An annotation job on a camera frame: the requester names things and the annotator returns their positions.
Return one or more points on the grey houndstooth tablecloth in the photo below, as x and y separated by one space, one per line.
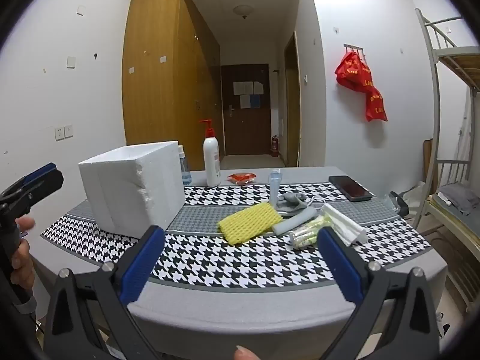
225 262

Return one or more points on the red snack packet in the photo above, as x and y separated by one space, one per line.
242 177

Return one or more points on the small white paper notice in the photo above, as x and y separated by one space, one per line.
245 102
258 87

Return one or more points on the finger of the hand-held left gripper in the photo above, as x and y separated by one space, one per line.
45 186
43 169

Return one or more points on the white foam strip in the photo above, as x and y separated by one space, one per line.
345 225

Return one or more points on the blue paper notice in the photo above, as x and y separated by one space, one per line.
255 101

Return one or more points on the wooden side door frame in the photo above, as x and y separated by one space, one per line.
294 101

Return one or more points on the person's left hand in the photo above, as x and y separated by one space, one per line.
23 266

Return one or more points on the metal wall hook rack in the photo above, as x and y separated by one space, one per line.
354 47

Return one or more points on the white foam box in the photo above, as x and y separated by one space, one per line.
123 191

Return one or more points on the red fire extinguisher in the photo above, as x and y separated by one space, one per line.
275 147

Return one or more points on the grey sock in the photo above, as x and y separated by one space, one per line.
292 201

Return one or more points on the grey folded cloth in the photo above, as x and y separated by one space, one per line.
459 197

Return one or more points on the grey foam tube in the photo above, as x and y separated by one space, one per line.
294 223

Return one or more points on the black plastic object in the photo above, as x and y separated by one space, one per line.
400 204

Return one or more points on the clear plastic tube bottle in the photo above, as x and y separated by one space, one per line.
274 189

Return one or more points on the black smartphone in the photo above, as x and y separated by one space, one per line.
350 187

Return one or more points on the red plastic bag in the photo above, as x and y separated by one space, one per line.
376 107
352 71

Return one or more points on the metal bunk bed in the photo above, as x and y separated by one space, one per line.
437 93

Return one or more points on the yellow foam net sleeve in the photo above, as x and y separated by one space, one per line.
247 223

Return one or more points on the wooden boards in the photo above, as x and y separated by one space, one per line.
429 165

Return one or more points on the person's right hand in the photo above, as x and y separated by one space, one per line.
245 354

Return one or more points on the white wall switch plate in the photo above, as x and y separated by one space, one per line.
71 62

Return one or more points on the small clear blue bottle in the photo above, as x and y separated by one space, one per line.
185 168

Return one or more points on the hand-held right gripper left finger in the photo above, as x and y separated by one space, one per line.
142 262

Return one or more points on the wide white paper notice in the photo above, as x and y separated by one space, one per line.
242 88

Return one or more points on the green and white packet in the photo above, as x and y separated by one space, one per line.
305 234

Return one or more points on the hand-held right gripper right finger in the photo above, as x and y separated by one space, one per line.
339 266

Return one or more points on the white pump lotion bottle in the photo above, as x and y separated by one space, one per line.
211 161

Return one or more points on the dark brown door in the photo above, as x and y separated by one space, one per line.
258 127

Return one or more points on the round ceiling lamp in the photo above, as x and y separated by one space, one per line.
243 10

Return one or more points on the white wall socket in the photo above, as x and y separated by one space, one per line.
69 131
60 133

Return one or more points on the wooden wardrobe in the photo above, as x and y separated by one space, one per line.
157 82

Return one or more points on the white plastic bag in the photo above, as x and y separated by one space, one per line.
416 198

